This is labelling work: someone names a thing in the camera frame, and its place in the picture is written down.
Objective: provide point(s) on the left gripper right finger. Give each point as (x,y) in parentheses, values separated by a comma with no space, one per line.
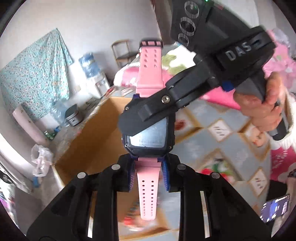
(210,208)

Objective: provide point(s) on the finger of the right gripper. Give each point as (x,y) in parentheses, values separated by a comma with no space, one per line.
(161,104)

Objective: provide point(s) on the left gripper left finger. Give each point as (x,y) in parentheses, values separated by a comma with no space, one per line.
(86,208)

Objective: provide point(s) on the pink smart watch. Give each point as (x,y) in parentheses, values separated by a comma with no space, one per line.
(149,147)

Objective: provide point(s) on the person's right hand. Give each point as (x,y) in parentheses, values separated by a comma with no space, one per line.
(265,116)

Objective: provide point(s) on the brown cardboard box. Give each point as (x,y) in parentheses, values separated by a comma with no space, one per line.
(95,145)

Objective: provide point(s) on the wooden chair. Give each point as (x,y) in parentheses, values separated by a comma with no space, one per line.
(123,54)

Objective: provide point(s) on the smartphone with lit screen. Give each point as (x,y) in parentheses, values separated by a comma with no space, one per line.
(274,208)

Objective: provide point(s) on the white plastic bag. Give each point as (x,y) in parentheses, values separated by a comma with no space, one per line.
(42,157)

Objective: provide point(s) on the black rice cooker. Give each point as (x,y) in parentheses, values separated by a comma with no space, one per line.
(73,115)

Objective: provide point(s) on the patterned blue tablecloth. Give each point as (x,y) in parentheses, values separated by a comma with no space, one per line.
(209,137)

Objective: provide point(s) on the green drink can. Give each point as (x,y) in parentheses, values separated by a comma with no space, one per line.
(50,135)

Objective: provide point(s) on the clear plastic water jug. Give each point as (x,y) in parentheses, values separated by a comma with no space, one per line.
(58,111)

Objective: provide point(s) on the pink rolled mat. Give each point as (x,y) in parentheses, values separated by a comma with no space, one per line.
(29,127)

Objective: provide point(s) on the teal floral hanging cloth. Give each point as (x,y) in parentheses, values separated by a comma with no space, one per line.
(37,77)

